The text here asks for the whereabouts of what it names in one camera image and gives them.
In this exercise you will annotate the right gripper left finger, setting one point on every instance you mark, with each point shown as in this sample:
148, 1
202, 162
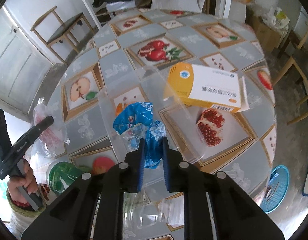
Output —
92, 206

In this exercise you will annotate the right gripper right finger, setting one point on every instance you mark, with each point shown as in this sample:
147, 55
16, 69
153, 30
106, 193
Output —
215, 207

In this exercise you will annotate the clear plastic bottle green label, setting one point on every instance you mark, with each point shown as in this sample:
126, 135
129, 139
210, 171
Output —
139, 212

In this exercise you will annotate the blue wrapper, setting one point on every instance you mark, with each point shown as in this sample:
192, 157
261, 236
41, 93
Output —
137, 122

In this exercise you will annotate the orange peel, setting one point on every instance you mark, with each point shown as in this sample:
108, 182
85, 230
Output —
119, 108

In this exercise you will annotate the person left hand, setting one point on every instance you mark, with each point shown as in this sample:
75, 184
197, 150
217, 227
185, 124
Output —
29, 182

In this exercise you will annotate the green sleeve cuff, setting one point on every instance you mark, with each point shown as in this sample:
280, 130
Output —
24, 210

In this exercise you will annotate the blue plastic basket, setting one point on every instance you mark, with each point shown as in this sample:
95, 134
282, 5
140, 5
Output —
277, 189

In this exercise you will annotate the white door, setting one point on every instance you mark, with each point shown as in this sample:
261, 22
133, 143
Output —
22, 68

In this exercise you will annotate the yellow white medicine box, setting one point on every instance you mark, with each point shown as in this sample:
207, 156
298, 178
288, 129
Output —
203, 86

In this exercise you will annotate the wooden chair black seat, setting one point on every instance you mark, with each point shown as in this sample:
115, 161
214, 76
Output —
63, 32

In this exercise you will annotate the clear plastic bag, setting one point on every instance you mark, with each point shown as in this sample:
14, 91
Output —
146, 84

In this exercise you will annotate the patterned fruit tablecloth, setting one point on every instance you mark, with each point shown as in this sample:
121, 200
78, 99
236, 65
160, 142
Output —
240, 144

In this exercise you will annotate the cardboard box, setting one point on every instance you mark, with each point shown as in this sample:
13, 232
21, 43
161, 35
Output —
267, 37

